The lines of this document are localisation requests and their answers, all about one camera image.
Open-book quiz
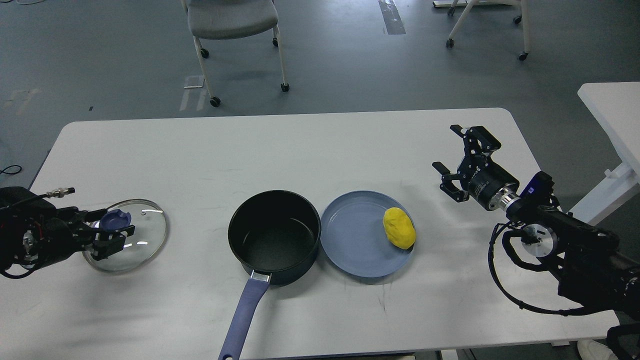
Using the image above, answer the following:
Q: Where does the dark pot with blue handle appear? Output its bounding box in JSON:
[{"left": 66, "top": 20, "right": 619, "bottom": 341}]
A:
[{"left": 218, "top": 190, "right": 322, "bottom": 360}]

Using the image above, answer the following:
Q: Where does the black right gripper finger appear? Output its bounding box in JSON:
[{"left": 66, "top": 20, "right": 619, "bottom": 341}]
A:
[
  {"left": 450, "top": 124, "right": 501, "bottom": 157},
  {"left": 432, "top": 161, "right": 469, "bottom": 203}
]

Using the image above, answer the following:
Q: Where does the white shoe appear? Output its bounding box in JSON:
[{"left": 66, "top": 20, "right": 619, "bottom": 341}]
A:
[{"left": 577, "top": 340, "right": 618, "bottom": 360}]

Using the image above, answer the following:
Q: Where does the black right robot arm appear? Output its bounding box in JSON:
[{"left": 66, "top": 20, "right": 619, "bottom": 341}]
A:
[{"left": 432, "top": 124, "right": 640, "bottom": 321}]

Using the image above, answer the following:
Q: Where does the glass lid with blue knob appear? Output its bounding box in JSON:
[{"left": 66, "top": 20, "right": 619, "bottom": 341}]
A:
[{"left": 82, "top": 199, "right": 169, "bottom": 274}]

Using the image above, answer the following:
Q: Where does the grey chair with white legs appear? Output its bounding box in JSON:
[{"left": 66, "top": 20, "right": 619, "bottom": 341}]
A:
[{"left": 180, "top": 0, "right": 290, "bottom": 108}]

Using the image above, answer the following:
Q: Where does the blue round plate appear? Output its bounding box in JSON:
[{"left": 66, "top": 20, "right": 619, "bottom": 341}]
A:
[{"left": 321, "top": 190, "right": 413, "bottom": 279}]

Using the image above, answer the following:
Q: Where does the white side table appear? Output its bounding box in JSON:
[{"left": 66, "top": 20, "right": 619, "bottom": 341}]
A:
[{"left": 569, "top": 81, "right": 640, "bottom": 226}]

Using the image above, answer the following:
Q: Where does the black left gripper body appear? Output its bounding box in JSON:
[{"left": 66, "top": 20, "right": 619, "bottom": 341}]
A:
[{"left": 42, "top": 207, "right": 103, "bottom": 264}]

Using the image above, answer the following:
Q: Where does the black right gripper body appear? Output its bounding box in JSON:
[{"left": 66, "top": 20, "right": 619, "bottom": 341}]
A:
[{"left": 457, "top": 153, "right": 520, "bottom": 211}]

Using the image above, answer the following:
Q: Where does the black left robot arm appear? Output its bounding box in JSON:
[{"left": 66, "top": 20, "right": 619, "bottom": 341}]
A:
[{"left": 0, "top": 186, "right": 136, "bottom": 280}]

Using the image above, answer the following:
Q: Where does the white wheeled chair base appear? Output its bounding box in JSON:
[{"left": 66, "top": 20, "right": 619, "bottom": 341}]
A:
[{"left": 433, "top": 0, "right": 531, "bottom": 62}]

